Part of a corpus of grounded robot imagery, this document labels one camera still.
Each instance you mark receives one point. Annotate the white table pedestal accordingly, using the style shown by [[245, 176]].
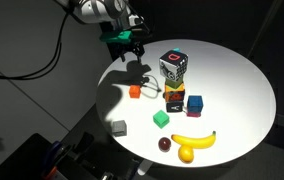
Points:
[[144, 167]]

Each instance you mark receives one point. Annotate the pink flat block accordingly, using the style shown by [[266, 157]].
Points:
[[193, 114]]

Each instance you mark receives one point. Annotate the dark red plum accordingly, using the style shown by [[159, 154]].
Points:
[[164, 144]]

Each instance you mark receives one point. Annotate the orange block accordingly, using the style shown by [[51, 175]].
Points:
[[135, 91]]

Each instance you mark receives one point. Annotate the small black lettered cube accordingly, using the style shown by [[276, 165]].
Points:
[[174, 107]]

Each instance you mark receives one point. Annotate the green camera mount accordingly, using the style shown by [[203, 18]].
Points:
[[117, 36]]

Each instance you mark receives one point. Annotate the yellow lemon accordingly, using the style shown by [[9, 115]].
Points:
[[185, 155]]

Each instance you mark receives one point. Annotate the blue cube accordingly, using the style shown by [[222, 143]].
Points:
[[194, 104]]

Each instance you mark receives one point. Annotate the green and yellow stacked block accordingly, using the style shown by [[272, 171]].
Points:
[[174, 84]]

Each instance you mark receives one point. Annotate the black and white patterned cube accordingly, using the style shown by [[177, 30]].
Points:
[[172, 66]]

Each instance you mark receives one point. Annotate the orange clamp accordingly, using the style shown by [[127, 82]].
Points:
[[49, 173]]

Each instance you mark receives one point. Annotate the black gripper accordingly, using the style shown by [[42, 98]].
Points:
[[128, 47]]

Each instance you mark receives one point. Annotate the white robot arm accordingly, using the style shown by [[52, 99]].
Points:
[[98, 10]]

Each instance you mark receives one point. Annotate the yellow banana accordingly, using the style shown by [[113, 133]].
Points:
[[193, 141]]

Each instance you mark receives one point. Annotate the orange patterned cube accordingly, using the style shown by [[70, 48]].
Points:
[[173, 95]]

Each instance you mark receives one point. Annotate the black equipment stand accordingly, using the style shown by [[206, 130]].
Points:
[[78, 161]]

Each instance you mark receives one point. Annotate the gray cube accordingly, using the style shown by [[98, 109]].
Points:
[[119, 128]]

